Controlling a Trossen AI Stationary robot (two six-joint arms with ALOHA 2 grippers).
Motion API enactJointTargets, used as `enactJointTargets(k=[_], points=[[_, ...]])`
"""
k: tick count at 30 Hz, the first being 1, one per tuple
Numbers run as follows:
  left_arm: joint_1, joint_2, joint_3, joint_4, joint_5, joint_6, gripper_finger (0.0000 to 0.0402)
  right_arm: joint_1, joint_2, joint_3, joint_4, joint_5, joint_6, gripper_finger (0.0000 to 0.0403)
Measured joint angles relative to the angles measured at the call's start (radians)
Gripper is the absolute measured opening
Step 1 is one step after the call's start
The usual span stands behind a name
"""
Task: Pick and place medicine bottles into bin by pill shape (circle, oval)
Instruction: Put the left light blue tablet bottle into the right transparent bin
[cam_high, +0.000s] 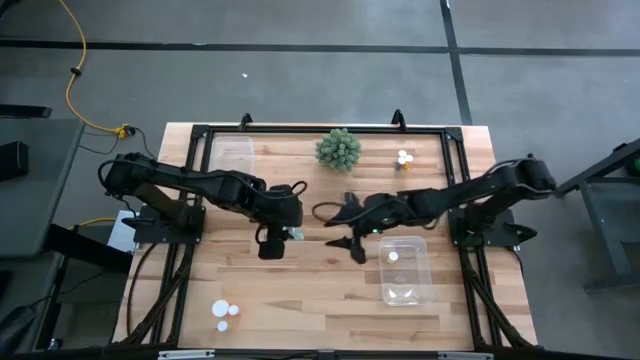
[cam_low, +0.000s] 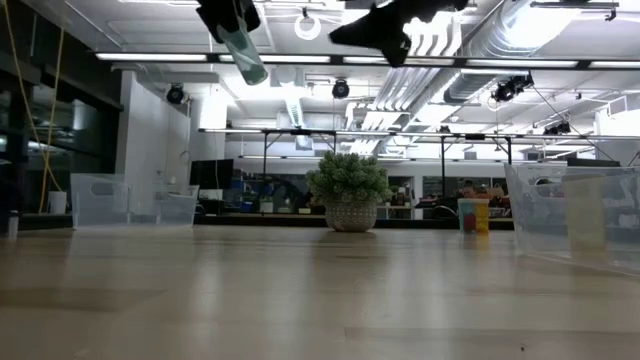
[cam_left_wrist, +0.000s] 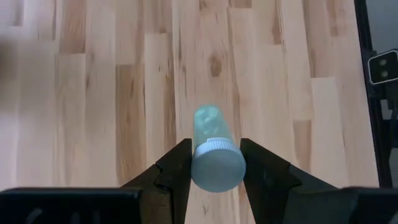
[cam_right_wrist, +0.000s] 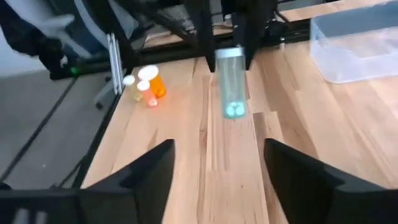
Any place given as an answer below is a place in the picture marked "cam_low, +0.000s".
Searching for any red translucent medicine bottle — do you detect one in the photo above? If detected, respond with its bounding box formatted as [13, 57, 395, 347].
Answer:
[462, 199, 479, 234]

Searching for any black overhead light bar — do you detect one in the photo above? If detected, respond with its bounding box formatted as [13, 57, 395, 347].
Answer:
[94, 51, 640, 71]

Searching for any yellow power cable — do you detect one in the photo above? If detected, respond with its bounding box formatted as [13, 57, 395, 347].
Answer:
[2, 0, 66, 214]

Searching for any black computer monitor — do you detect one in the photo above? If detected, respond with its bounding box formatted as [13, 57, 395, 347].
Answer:
[189, 158, 235, 190]

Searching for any person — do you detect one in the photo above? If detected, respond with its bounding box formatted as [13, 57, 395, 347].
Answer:
[452, 178, 494, 206]

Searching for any green translucent medicine bottle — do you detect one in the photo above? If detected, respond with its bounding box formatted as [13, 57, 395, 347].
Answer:
[217, 15, 270, 87]

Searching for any green plant in white pot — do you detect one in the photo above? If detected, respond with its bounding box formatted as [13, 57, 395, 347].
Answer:
[305, 151, 394, 234]

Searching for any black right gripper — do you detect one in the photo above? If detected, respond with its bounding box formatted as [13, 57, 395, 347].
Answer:
[328, 0, 469, 68]

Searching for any silver ventilation duct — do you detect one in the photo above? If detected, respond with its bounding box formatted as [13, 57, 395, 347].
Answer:
[477, 0, 621, 59]

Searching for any white ring lamp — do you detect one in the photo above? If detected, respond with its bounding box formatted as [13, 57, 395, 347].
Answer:
[293, 12, 322, 41]

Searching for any white bucket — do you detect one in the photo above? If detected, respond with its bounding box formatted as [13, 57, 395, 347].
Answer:
[48, 190, 68, 216]

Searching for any black workstation frame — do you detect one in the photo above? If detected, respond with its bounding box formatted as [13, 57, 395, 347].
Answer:
[439, 132, 514, 199]
[260, 128, 339, 176]

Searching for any clear plastic bin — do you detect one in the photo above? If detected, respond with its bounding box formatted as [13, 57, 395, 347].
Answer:
[69, 172, 200, 232]
[503, 163, 640, 276]

